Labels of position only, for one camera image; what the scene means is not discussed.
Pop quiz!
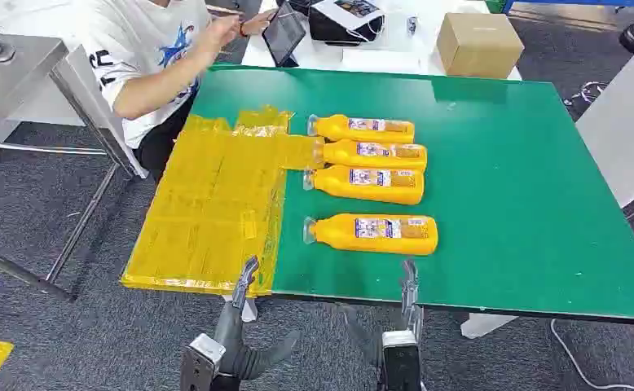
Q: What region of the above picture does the orange drink bottle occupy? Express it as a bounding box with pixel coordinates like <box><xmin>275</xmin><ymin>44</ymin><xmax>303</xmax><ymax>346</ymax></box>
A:
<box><xmin>306</xmin><ymin>113</ymin><xmax>416</xmax><ymax>145</ymax></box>
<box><xmin>302</xmin><ymin>213</ymin><xmax>440</xmax><ymax>257</ymax></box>
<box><xmin>313</xmin><ymin>138</ymin><xmax>429</xmax><ymax>174</ymax></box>
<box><xmin>302</xmin><ymin>164</ymin><xmax>425</xmax><ymax>207</ymax></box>

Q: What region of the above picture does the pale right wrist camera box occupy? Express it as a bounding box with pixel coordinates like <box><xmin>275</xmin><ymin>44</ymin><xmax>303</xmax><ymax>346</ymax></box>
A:
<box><xmin>380</xmin><ymin>329</ymin><xmax>424</xmax><ymax>391</ymax></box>

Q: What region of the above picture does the white printed paper sheet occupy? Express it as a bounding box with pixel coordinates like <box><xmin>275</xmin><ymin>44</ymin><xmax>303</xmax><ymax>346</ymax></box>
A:
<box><xmin>310</xmin><ymin>0</ymin><xmax>386</xmax><ymax>31</ymax></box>

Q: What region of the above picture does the brown cardboard box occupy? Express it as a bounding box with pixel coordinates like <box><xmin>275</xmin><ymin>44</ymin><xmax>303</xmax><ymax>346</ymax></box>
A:
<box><xmin>436</xmin><ymin>11</ymin><xmax>526</xmax><ymax>81</ymax></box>

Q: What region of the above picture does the white floor cable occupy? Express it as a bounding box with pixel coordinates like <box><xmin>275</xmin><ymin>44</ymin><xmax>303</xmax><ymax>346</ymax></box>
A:
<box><xmin>549</xmin><ymin>318</ymin><xmax>634</xmax><ymax>391</ymax></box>

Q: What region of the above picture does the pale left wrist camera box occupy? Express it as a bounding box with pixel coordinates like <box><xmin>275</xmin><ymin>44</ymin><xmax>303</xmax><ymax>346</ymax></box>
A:
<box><xmin>180</xmin><ymin>332</ymin><xmax>227</xmax><ymax>391</ymax></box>

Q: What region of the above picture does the green table mat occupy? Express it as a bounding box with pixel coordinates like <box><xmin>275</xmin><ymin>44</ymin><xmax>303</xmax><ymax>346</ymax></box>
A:
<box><xmin>190</xmin><ymin>64</ymin><xmax>634</xmax><ymax>326</ymax></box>

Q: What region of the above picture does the white desk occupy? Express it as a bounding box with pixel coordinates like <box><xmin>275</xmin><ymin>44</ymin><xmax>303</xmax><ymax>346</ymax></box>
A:
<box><xmin>0</xmin><ymin>0</ymin><xmax>108</xmax><ymax>164</ymax></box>

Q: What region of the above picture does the yellow plastic sheet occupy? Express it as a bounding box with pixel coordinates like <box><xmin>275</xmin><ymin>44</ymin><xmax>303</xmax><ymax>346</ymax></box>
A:
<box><xmin>121</xmin><ymin>105</ymin><xmax>328</xmax><ymax>298</ymax></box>

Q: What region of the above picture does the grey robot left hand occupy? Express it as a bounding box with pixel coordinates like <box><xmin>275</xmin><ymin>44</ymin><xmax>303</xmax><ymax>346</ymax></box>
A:
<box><xmin>212</xmin><ymin>255</ymin><xmax>302</xmax><ymax>381</ymax></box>

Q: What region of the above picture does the black tablet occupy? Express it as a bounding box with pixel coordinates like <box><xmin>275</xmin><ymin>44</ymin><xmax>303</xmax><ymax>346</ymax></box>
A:
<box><xmin>261</xmin><ymin>1</ymin><xmax>309</xmax><ymax>69</ymax></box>

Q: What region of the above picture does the white flat box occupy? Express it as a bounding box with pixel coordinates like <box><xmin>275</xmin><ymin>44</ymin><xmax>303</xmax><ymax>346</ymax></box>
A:
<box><xmin>341</xmin><ymin>47</ymin><xmax>424</xmax><ymax>75</ymax></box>

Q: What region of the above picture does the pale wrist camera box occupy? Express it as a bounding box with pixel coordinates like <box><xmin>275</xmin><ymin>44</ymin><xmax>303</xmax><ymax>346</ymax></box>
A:
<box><xmin>180</xmin><ymin>332</ymin><xmax>227</xmax><ymax>391</ymax></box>
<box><xmin>380</xmin><ymin>329</ymin><xmax>424</xmax><ymax>391</ymax></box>

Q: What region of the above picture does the black bag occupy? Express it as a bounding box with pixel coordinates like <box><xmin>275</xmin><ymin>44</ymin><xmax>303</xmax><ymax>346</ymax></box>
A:
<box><xmin>288</xmin><ymin>0</ymin><xmax>386</xmax><ymax>47</ymax></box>

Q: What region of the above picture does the person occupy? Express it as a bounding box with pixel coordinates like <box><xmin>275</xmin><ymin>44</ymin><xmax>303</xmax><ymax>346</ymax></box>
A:
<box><xmin>81</xmin><ymin>0</ymin><xmax>280</xmax><ymax>185</ymax></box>

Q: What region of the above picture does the tangled floor cable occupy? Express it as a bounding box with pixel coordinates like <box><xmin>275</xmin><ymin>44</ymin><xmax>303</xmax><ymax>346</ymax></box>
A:
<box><xmin>561</xmin><ymin>81</ymin><xmax>610</xmax><ymax>108</ymax></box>

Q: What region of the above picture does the white table leg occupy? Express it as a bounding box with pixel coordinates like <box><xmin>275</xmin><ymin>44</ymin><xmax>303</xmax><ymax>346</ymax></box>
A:
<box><xmin>222</xmin><ymin>293</ymin><xmax>259</xmax><ymax>323</ymax></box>
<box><xmin>460</xmin><ymin>312</ymin><xmax>519</xmax><ymax>340</ymax></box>

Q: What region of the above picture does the steel bench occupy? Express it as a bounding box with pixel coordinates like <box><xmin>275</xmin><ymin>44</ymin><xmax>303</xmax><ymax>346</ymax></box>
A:
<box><xmin>0</xmin><ymin>31</ymin><xmax>149</xmax><ymax>303</ymax></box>

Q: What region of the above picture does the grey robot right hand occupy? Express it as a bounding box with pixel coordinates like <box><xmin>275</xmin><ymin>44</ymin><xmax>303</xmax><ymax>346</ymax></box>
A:
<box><xmin>342</xmin><ymin>259</ymin><xmax>425</xmax><ymax>369</ymax></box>

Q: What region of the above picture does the white side table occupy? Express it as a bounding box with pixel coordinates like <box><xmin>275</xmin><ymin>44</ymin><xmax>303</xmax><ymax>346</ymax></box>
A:
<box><xmin>574</xmin><ymin>24</ymin><xmax>634</xmax><ymax>250</ymax></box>

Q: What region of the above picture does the blue metal frame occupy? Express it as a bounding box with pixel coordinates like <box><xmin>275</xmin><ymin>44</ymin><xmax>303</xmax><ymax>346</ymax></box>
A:
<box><xmin>502</xmin><ymin>0</ymin><xmax>634</xmax><ymax>15</ymax></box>

